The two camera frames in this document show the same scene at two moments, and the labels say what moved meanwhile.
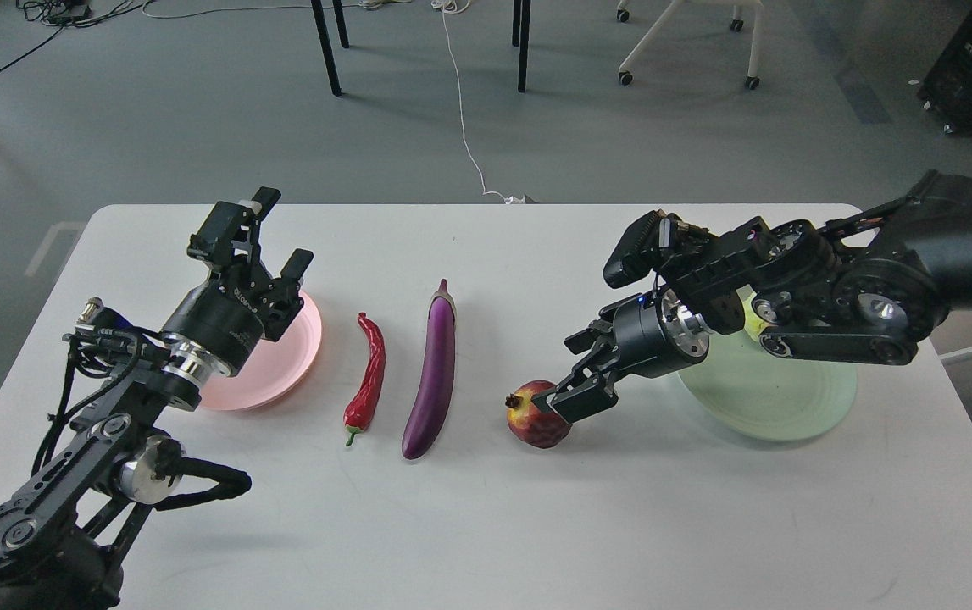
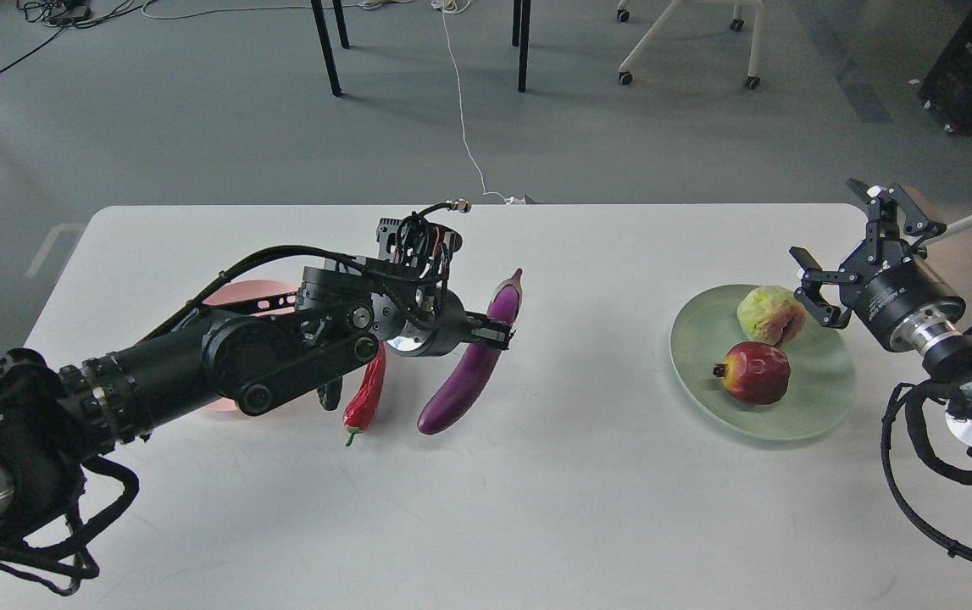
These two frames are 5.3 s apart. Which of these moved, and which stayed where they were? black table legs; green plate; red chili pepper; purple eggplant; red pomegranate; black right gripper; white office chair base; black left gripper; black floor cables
Moved: black right gripper; black left gripper; purple eggplant; red pomegranate
Stayed: green plate; black table legs; black floor cables; white office chair base; red chili pepper
